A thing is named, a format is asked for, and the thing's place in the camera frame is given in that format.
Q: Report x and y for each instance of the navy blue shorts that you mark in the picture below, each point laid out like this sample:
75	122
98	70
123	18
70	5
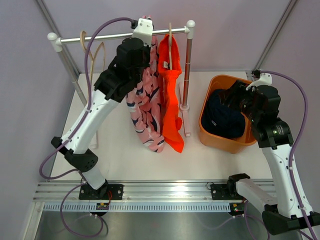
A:
219	120

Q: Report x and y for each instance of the white slotted cable duct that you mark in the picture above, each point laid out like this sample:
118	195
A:
140	207

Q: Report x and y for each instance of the pink shark print shorts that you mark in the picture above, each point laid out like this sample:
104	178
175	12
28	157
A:
145	104

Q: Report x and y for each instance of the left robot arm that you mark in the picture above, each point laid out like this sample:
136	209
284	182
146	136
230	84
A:
122	75

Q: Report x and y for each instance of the orange plastic basket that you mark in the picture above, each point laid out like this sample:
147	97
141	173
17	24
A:
234	145

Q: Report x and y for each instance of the beige plastic hanger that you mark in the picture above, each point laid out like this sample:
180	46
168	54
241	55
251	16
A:
170	46

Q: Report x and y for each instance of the clothes rack with metal rail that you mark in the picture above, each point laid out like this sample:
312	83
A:
189	30

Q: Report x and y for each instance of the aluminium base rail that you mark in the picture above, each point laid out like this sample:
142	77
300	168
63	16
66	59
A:
176	191

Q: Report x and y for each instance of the orange shorts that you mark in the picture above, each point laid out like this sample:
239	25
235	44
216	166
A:
172	123

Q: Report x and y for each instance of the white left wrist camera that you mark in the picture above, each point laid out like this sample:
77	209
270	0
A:
144	30

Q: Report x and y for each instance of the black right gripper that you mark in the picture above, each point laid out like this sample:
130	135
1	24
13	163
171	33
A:
236	91

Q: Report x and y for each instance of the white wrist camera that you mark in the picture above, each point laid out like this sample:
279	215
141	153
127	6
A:
144	30
259	79

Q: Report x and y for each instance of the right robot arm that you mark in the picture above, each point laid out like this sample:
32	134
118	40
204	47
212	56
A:
289	210

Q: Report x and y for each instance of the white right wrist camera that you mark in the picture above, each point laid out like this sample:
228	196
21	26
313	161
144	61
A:
259	79

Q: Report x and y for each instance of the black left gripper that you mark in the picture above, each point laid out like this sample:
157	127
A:
146	49

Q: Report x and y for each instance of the cream hanger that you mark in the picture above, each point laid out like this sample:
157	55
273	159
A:
93	56

